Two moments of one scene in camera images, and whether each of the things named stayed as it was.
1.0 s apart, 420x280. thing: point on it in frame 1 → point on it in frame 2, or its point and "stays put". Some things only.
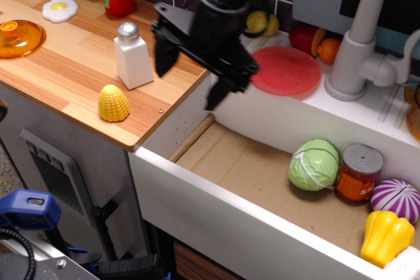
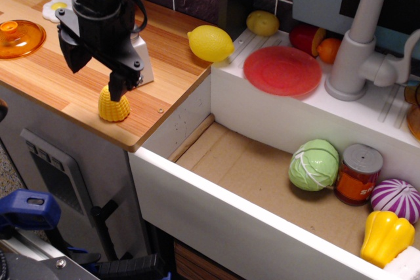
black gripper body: [213, 33] → [104, 25]
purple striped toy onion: [396, 196] stays put
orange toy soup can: [357, 176] stays put
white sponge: [405, 266] stays put
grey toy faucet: [356, 59] stays put
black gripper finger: [219, 92] → [119, 83]
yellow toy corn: [113, 104] stays put
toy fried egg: [60, 9] stays put
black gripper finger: [166, 56] → [75, 53]
